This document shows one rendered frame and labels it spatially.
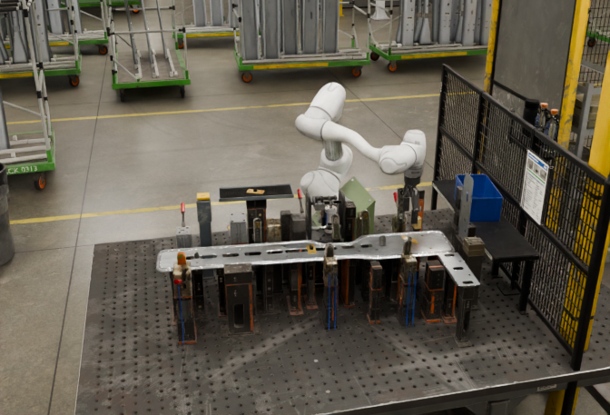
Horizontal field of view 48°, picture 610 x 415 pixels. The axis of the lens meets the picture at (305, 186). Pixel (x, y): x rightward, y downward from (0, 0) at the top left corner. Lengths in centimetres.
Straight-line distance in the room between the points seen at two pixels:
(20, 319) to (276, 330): 215
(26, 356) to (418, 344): 241
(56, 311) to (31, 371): 61
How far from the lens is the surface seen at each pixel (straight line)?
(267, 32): 996
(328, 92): 342
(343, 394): 285
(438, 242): 334
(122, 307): 345
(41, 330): 470
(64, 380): 424
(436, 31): 1133
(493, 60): 606
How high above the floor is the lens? 255
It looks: 23 degrees down
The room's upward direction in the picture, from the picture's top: straight up
